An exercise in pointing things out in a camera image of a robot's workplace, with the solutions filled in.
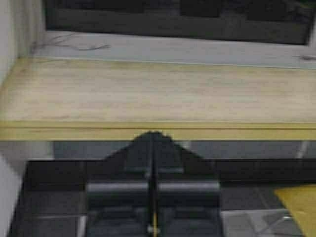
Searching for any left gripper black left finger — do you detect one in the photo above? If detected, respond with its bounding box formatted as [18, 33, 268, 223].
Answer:
[86, 130, 154, 237]

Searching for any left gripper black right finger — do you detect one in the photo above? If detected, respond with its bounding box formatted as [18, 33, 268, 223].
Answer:
[153, 130, 223, 237]

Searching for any yellow chair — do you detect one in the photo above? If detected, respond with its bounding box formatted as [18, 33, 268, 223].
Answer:
[274, 184, 316, 237]

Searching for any long wooden window counter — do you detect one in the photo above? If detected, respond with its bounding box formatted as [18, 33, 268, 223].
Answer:
[0, 58, 316, 141]

